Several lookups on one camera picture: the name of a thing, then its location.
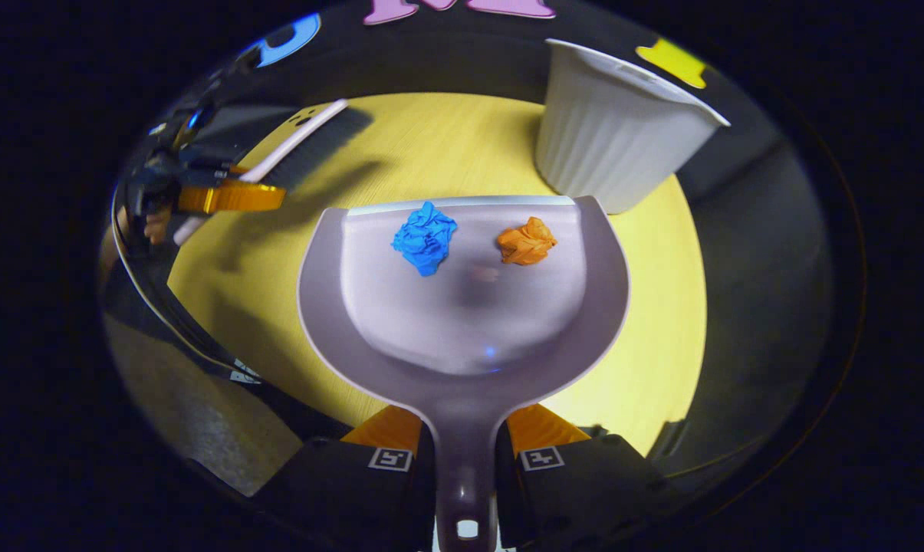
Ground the lilac grey dustpan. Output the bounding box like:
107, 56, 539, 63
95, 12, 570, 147
297, 195, 631, 552

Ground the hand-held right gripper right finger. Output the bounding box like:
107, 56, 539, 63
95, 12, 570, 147
495, 404, 686, 550

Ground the white ribbed garbage bin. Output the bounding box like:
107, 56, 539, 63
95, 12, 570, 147
534, 38, 732, 215

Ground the blue paper ball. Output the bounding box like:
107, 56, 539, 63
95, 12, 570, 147
391, 202, 459, 278

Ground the thin white cable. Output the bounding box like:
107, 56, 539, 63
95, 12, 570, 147
111, 222, 261, 383

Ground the orange paper ball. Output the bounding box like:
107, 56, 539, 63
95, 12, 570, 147
496, 216, 558, 267

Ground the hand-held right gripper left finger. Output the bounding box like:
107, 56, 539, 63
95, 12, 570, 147
251, 404, 436, 552

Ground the small lilac broom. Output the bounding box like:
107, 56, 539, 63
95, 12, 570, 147
172, 98, 374, 248

